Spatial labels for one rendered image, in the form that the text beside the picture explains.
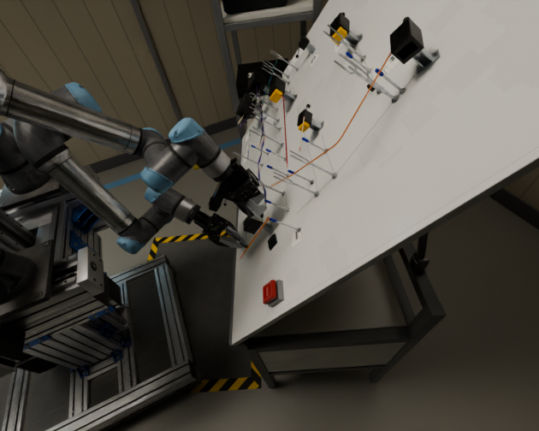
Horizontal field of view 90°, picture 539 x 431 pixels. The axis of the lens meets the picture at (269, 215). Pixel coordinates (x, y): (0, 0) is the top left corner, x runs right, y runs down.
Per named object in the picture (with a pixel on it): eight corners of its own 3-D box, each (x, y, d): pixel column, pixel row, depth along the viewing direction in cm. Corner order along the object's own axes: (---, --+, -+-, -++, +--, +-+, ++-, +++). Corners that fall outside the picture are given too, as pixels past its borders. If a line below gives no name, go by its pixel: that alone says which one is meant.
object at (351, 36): (362, 19, 85) (340, 0, 81) (362, 42, 80) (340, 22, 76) (351, 32, 88) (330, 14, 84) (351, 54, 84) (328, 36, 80)
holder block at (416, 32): (435, 26, 57) (407, -2, 53) (441, 62, 52) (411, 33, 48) (413, 44, 60) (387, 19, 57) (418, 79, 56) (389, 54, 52)
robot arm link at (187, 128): (162, 134, 68) (187, 111, 68) (194, 165, 75) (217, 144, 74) (165, 142, 62) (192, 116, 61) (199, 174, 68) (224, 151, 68)
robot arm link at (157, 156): (154, 178, 76) (182, 151, 76) (166, 201, 70) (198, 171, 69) (131, 162, 70) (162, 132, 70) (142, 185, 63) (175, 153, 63)
